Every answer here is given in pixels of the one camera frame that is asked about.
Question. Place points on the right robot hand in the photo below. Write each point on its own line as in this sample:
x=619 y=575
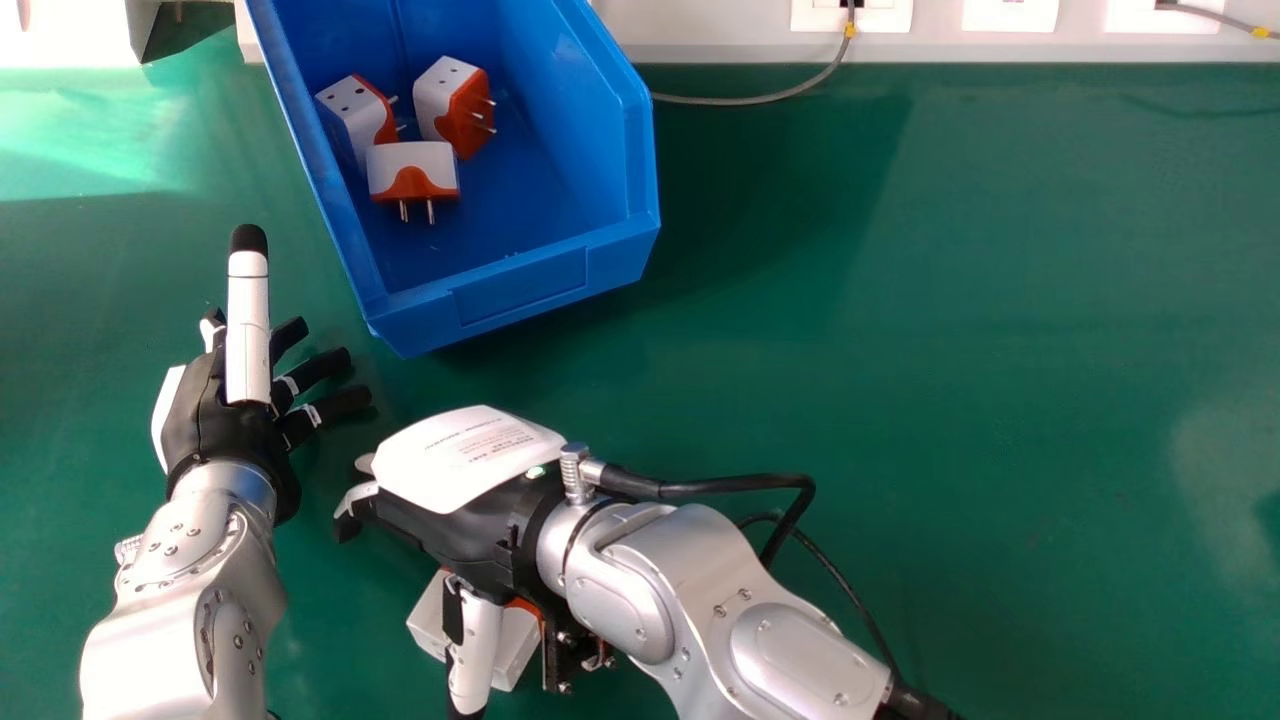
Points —
x=455 y=480

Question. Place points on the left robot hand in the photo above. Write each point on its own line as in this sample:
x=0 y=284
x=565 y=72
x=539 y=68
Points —
x=232 y=420

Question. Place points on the white-and-orange plug adapter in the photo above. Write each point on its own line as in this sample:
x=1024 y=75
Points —
x=412 y=172
x=350 y=108
x=452 y=100
x=520 y=640

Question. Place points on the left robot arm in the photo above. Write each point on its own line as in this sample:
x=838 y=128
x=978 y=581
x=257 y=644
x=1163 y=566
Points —
x=185 y=590

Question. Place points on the blue plastic bin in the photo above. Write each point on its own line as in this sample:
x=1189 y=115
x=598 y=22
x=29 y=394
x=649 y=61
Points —
x=590 y=180

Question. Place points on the white socket strip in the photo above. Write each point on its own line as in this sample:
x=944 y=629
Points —
x=950 y=25

